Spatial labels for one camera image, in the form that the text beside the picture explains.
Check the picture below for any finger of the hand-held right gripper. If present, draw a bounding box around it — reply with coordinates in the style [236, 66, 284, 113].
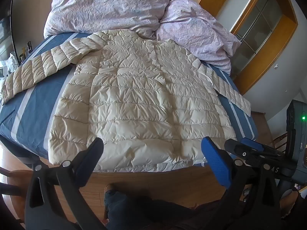
[241, 137, 287, 155]
[224, 138, 298, 174]

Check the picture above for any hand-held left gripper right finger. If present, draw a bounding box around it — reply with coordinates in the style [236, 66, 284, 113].
[201, 136, 282, 230]

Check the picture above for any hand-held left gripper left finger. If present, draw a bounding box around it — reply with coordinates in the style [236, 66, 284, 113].
[24, 137, 107, 230]

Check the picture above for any cream quilted down jacket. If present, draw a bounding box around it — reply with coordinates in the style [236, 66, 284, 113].
[1, 29, 252, 173]

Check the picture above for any person's right hand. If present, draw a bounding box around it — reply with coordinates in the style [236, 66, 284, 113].
[279, 189, 301, 219]

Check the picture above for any wooden chair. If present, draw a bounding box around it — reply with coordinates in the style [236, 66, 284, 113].
[273, 134, 291, 154]

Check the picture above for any blue white striped bed sheet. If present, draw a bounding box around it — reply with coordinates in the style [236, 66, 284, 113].
[0, 32, 259, 173]

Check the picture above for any person's dark trousers leg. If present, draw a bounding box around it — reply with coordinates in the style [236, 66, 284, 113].
[104, 184, 229, 230]

